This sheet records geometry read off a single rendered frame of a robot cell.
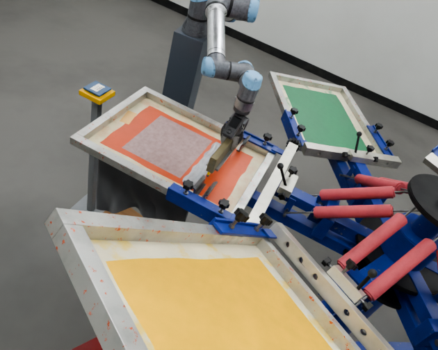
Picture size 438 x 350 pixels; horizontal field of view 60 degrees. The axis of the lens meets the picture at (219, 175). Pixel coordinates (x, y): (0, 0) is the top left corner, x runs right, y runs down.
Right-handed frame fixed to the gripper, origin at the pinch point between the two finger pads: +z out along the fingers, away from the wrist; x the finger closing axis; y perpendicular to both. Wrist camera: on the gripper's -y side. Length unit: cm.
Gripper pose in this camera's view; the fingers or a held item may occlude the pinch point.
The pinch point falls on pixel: (226, 146)
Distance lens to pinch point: 166.4
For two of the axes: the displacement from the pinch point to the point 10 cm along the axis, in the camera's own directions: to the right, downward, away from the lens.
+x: -8.8, -4.5, 1.4
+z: -2.6, 7.1, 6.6
